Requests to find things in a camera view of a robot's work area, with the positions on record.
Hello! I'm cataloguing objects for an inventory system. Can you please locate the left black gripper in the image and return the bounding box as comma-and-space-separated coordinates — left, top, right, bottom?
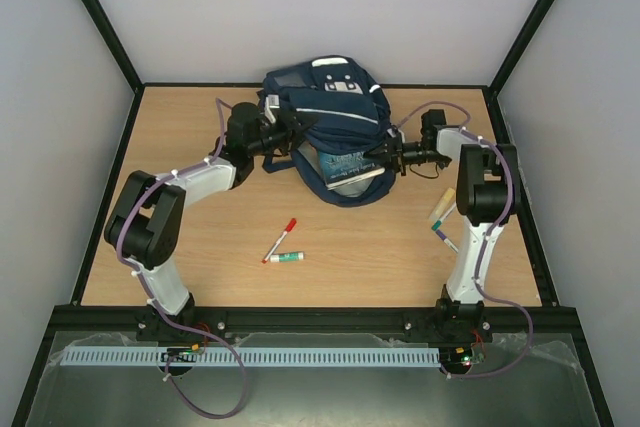
251, 108, 321, 156

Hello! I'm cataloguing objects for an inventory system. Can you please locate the navy blue student backpack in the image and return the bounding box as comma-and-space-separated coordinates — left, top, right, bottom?
258, 54, 395, 208

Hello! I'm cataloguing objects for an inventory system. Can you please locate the dark Wuthering Heights book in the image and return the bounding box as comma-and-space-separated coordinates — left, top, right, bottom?
317, 151, 385, 195

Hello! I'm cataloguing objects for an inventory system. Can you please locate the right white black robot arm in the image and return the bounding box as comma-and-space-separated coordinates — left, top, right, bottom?
364, 109, 522, 339

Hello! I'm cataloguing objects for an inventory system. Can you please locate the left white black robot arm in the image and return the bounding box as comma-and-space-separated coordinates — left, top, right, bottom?
104, 100, 318, 317

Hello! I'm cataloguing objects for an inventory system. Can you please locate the yellow highlighter pen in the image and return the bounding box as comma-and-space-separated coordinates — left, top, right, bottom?
429, 188, 455, 223

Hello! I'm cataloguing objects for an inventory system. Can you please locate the green capped marker pen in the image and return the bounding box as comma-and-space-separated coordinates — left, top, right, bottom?
432, 202, 456, 231

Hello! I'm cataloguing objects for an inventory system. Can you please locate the purple capped marker pen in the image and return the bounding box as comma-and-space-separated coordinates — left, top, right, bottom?
435, 229, 458, 253

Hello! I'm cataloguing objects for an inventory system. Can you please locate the red marker pen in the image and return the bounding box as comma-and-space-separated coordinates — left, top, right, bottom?
261, 218, 297, 264

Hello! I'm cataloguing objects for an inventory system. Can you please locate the green white glue stick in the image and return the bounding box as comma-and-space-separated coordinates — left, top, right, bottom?
269, 252, 305, 263

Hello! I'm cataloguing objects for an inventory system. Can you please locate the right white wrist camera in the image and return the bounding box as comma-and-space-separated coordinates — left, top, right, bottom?
388, 126, 405, 143

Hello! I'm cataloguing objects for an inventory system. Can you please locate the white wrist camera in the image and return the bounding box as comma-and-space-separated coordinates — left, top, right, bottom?
263, 94, 280, 124
388, 126, 405, 143

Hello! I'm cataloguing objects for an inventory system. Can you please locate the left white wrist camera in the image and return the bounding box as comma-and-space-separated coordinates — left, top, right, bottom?
263, 94, 280, 124

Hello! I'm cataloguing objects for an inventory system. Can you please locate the light blue slotted cable duct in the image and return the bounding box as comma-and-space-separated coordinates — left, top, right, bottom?
60, 346, 440, 368

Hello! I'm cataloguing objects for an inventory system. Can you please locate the black frame post right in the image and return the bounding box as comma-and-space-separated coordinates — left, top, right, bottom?
488, 0, 587, 93

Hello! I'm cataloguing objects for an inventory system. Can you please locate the black frame post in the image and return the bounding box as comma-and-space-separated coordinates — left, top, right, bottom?
51, 0, 146, 89
488, 0, 587, 93

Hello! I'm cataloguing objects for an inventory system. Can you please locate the black frame post left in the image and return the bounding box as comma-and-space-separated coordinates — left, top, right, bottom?
51, 0, 146, 89

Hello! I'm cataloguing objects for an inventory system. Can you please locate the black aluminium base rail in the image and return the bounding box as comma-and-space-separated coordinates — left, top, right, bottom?
45, 306, 584, 346

